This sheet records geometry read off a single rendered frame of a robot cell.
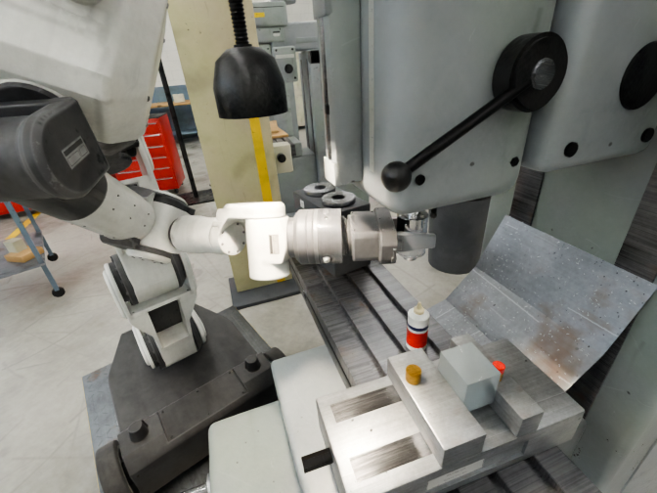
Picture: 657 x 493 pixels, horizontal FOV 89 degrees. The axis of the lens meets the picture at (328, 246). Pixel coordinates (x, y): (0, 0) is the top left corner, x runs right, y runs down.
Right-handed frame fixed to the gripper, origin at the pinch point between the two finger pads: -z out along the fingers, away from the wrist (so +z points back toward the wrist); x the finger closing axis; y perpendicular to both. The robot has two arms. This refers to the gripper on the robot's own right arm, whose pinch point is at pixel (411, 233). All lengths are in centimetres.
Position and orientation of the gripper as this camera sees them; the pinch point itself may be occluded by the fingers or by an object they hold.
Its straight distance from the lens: 54.2
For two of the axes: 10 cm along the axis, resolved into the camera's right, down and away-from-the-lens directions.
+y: 0.6, 8.7, 4.9
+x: 0.3, -4.9, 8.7
